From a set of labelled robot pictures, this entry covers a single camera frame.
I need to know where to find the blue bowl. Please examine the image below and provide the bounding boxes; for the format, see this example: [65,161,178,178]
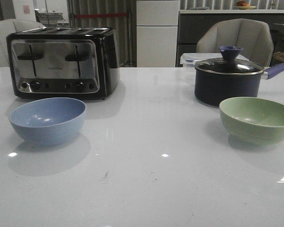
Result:
[9,97,87,146]

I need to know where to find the green bowl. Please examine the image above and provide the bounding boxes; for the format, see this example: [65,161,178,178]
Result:
[219,97,284,145]

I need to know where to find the clear plastic food container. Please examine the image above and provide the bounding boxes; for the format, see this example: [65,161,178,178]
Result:
[180,52,249,69]

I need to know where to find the dark blue saucepan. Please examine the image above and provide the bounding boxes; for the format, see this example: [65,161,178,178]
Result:
[195,63,284,106]

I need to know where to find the black and chrome toaster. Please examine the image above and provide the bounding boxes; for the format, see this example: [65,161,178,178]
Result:
[7,27,120,100]

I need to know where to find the white refrigerator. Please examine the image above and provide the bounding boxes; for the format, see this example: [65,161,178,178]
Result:
[136,0,180,68]

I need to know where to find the glass pot lid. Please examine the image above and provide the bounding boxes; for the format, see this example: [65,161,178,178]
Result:
[195,45,264,76]

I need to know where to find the red barrier tape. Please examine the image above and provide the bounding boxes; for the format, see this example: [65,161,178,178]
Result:
[74,13,128,19]

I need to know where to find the beige chair right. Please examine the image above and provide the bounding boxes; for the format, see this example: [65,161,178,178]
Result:
[196,18,274,67]

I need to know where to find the beige chair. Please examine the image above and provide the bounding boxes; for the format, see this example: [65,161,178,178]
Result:
[0,19,44,67]
[196,18,274,67]

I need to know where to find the fruit plate on counter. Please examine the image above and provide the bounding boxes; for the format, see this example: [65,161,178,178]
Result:
[235,0,256,10]

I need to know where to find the beige chair left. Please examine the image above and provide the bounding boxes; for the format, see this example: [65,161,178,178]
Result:
[0,19,44,67]

